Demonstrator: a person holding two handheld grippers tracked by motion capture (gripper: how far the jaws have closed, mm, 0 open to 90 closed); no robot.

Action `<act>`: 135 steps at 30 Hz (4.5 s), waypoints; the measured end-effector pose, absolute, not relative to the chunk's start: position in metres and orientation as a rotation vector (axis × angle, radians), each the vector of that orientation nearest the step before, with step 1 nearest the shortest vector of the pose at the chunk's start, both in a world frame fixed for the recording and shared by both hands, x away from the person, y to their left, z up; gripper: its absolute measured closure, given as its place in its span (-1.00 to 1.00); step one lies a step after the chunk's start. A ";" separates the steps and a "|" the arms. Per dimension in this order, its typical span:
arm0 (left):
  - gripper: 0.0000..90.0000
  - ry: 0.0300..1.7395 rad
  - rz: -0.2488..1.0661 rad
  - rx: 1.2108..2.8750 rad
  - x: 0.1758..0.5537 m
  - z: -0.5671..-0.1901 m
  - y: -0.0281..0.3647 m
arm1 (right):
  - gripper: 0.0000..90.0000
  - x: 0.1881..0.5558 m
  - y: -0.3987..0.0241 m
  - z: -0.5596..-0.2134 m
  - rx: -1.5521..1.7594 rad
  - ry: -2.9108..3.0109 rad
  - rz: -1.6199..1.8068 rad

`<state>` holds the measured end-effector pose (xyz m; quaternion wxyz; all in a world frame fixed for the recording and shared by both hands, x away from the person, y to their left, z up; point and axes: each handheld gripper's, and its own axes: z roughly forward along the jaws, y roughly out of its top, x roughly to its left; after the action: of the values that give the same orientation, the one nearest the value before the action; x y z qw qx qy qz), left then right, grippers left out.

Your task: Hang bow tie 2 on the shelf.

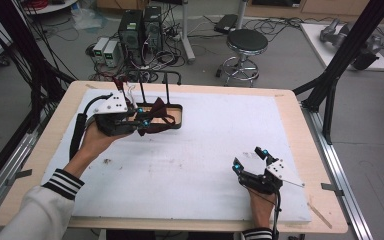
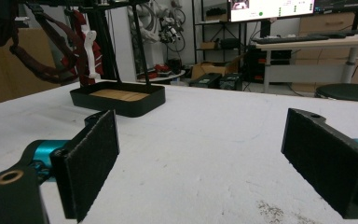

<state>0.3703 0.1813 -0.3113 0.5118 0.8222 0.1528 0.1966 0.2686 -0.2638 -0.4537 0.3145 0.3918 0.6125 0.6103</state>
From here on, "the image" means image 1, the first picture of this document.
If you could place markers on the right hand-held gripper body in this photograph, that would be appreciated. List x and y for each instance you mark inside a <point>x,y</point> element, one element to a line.
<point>275,173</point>

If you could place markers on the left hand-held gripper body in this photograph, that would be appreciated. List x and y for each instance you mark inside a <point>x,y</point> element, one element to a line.
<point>113,110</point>

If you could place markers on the plain dark red bow tie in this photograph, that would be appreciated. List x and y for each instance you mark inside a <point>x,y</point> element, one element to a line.
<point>158,106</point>

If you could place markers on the black stand with wooden tray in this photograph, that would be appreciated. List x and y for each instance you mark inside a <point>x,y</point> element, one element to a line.
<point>177,115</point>

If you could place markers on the person's left hand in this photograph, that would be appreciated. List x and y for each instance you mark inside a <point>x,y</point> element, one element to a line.
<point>96,141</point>

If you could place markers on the person's right hand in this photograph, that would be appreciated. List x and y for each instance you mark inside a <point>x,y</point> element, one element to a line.
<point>261,208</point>

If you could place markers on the white foam mat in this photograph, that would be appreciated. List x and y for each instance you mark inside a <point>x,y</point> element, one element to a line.
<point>196,166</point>

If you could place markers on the white power supply box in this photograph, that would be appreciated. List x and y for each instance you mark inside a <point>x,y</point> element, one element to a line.
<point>99,48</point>
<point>111,53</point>

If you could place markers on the thin wooden stick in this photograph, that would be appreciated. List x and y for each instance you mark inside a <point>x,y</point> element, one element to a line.
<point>320,215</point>

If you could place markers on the black computer tower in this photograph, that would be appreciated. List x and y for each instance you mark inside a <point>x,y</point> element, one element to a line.
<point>153,28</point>
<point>130,33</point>

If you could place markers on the grey table leg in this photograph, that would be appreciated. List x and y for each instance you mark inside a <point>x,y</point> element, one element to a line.
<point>187,40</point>

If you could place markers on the clear plastic bag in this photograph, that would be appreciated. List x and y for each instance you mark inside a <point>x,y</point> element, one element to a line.
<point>88,18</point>

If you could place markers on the black round stool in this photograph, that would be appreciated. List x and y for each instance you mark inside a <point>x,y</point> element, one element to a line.
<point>246,41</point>

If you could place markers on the round white table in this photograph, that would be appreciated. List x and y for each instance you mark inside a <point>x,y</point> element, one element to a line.
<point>51,7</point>

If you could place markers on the white floor board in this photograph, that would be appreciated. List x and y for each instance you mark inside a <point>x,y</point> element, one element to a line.
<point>316,43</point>

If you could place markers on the flat black box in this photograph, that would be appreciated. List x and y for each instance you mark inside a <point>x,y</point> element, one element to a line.
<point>226,23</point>

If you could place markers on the grey metal bracket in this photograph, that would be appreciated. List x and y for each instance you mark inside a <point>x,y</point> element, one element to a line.
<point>20,176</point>
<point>331,188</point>

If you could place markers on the aluminium rail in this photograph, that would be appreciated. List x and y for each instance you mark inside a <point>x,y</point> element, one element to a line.
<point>340,173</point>
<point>10,166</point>

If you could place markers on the black metal frame strut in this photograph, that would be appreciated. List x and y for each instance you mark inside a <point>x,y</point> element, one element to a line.
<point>346,50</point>
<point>20,43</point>

